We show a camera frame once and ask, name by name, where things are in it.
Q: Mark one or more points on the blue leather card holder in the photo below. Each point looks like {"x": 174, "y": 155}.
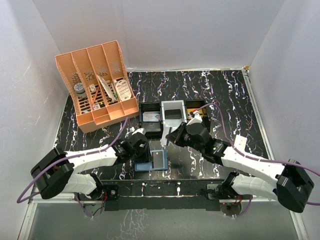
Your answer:
{"x": 148, "y": 166}

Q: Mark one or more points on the silver card in tray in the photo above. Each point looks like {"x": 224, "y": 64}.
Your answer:
{"x": 152, "y": 116}

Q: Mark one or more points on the black tray left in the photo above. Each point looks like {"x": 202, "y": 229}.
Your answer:
{"x": 153, "y": 130}

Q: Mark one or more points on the small white eraser box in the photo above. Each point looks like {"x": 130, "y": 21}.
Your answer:
{"x": 92, "y": 88}

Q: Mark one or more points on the black VIP credit card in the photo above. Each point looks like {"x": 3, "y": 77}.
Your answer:
{"x": 158, "y": 159}

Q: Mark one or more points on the orange plastic file organizer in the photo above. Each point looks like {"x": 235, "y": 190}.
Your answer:
{"x": 83, "y": 66}

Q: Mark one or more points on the white paper packet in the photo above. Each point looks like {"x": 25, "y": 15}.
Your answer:
{"x": 107, "y": 88}

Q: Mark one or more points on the black tray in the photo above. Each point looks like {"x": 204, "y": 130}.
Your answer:
{"x": 153, "y": 130}
{"x": 194, "y": 105}

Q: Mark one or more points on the black tray right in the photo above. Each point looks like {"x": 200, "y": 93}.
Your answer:
{"x": 194, "y": 105}

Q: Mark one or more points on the gold box in tray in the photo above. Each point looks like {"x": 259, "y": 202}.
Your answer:
{"x": 202, "y": 112}

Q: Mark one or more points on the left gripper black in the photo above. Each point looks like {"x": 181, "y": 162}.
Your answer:
{"x": 144, "y": 157}

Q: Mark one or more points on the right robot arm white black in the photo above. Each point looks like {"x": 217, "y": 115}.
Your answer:
{"x": 288, "y": 183}

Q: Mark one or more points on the orange pencil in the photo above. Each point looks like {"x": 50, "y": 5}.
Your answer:
{"x": 95, "y": 95}

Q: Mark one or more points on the roll of tape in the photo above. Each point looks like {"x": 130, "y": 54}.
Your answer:
{"x": 80, "y": 90}

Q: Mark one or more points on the white labelled blister pack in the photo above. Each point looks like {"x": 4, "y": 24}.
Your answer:
{"x": 123, "y": 89}

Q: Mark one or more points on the white plastic bin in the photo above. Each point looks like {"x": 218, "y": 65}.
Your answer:
{"x": 174, "y": 104}

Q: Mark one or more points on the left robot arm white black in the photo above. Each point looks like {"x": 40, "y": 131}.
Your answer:
{"x": 62, "y": 171}

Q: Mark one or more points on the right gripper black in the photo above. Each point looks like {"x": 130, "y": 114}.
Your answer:
{"x": 180, "y": 135}

